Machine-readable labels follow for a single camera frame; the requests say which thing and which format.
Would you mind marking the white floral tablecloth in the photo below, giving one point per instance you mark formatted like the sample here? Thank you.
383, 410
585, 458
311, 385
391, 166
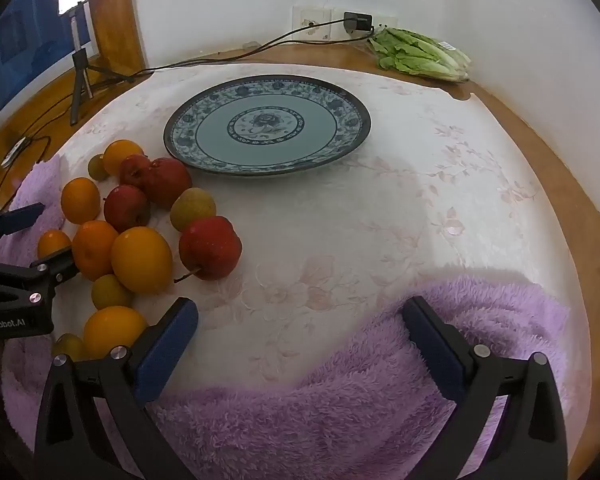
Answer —
380, 210

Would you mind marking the large orange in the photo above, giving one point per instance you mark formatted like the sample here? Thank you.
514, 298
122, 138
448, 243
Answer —
141, 260

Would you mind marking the white wall socket plate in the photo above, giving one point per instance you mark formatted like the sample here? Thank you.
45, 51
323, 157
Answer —
305, 15

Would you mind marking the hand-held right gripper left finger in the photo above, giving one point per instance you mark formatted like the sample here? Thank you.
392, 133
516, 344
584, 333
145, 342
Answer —
165, 350

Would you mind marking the purple fuzzy blanket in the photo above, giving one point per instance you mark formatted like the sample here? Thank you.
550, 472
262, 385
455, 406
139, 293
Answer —
330, 410

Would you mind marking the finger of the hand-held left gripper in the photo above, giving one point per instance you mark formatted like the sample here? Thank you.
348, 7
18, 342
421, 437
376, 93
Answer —
22, 217
55, 267

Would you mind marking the blue patterned ceramic plate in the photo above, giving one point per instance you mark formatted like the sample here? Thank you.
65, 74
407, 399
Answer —
265, 145

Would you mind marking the wooden window frame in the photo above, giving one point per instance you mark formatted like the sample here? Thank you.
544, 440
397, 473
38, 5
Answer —
120, 20

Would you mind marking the grey tripod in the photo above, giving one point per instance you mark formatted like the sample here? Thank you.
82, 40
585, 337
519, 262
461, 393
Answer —
78, 60

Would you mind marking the bagged romaine lettuce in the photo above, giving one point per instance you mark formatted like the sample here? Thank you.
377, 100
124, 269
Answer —
420, 55

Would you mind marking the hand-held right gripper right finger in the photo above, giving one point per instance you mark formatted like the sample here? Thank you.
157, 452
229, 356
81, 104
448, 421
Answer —
432, 355

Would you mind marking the small clear plastic piece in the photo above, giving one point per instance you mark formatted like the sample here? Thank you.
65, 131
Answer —
250, 45

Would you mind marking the small white device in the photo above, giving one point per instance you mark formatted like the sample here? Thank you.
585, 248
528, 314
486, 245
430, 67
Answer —
15, 152

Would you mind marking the white wall outlet plate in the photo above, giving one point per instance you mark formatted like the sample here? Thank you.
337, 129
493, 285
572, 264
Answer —
385, 22

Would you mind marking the red apple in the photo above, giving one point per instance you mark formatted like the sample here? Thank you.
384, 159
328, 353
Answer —
132, 170
210, 247
125, 207
170, 182

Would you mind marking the black power adapter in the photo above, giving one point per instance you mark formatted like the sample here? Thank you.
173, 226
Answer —
357, 22

